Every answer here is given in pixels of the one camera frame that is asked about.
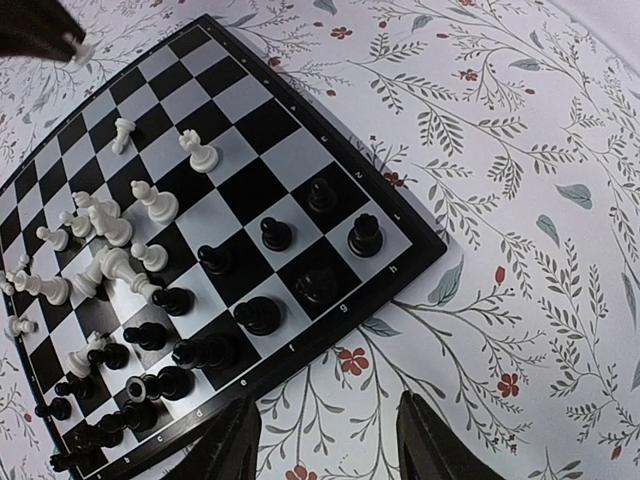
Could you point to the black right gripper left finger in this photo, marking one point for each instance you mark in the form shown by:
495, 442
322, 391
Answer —
229, 447

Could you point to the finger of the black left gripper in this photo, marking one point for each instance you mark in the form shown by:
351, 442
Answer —
36, 29

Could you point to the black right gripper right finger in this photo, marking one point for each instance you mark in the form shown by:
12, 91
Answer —
429, 449

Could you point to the white pawn piece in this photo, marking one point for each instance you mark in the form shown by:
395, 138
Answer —
83, 53

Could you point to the black and white chess board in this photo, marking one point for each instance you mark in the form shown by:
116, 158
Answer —
195, 231

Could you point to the black bishop f1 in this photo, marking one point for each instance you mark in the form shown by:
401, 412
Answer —
260, 315

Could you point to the black knight g1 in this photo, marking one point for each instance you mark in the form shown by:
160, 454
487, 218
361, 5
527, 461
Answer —
318, 286

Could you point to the black pawn f2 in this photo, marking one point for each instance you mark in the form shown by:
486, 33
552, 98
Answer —
217, 261

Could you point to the black rook h1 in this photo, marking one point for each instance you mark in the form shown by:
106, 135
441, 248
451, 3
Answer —
365, 237

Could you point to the black pawn g2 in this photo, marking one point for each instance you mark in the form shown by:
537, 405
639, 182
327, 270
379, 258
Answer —
276, 235

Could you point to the white king lying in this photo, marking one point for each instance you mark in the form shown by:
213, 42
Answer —
115, 265

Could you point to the white queen piece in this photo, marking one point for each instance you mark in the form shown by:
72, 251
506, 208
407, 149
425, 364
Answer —
203, 158

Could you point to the white bishop piece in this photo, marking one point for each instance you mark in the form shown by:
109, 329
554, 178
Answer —
162, 207

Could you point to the black pawn h2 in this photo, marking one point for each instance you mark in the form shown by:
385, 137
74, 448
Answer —
322, 197

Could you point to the floral patterned table mat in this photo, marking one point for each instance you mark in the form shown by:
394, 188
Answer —
519, 131

